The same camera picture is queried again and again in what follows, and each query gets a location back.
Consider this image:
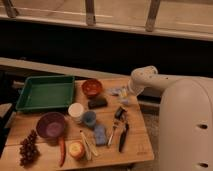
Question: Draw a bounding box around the light blue towel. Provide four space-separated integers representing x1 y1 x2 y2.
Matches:
107 87 129 105

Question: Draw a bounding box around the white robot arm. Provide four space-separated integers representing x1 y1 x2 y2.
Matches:
127 66 213 171

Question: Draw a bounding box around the blue plastic cup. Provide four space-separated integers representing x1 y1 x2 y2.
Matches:
82 111 96 129

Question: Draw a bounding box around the white plastic cup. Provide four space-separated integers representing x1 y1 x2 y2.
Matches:
68 103 84 123

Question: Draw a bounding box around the dark brown block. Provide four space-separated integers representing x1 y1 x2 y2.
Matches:
88 97 108 109

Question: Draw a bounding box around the silver metal utensil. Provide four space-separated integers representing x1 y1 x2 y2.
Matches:
107 121 119 147

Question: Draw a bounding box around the red orange bowl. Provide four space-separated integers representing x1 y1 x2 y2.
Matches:
81 79 103 98

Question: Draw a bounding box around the wooden cutting board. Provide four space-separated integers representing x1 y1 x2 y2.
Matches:
0 78 154 171

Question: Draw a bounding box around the blue sponge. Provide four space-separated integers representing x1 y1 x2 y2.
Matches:
94 125 107 146

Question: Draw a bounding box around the beige wooden utensil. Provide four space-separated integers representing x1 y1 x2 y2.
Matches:
80 131 99 161

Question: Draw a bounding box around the red yellow apple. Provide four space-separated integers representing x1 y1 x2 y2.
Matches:
69 141 85 160

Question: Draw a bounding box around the red chili pepper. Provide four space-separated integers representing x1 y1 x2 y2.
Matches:
59 137 66 167

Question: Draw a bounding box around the purple bowl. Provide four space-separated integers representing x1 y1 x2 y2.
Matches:
36 112 66 139

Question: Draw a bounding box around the green plastic tray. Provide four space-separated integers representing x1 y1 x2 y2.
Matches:
16 75 75 113

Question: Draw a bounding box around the dark grape bunch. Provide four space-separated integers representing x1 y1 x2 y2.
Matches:
19 130 39 167

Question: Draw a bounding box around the black handled knife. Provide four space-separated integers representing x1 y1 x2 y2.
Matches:
119 123 129 153

